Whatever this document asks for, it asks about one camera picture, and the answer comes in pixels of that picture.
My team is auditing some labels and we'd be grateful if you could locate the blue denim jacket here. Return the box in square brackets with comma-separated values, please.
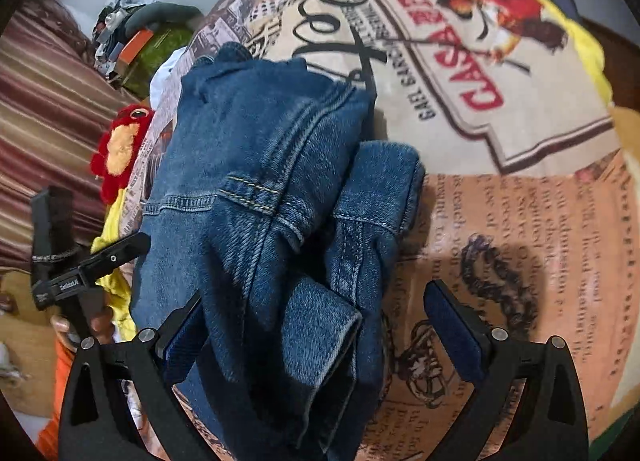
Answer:
[129, 41, 426, 461]

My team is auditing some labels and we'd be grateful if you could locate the orange box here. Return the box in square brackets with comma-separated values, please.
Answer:
[117, 30, 153, 66]

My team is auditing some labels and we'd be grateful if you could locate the red plush toy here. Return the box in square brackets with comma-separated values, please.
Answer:
[90, 103, 156, 204]

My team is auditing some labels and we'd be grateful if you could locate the striped curtain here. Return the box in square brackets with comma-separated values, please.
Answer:
[0, 0, 151, 272]

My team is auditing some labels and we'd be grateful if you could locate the white cloth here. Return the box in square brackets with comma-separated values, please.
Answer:
[150, 48, 193, 106]

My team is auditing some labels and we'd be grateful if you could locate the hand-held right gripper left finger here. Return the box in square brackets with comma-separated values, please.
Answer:
[59, 291, 216, 461]

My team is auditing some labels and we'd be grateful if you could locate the person's left hand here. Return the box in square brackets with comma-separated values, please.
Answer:
[50, 303, 117, 349]

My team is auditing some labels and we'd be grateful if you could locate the printed blanket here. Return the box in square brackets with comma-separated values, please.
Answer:
[117, 0, 633, 461]

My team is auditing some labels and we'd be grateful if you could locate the dark grey cloth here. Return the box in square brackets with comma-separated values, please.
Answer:
[125, 2, 201, 34]

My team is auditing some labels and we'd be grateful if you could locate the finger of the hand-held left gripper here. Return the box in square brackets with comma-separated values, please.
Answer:
[75, 232, 151, 287]

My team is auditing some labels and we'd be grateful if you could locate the black and white clutter pile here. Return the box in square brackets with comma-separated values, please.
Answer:
[92, 0, 146, 76]

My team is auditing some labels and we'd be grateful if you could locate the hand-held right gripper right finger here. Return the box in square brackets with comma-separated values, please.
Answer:
[424, 280, 590, 461]

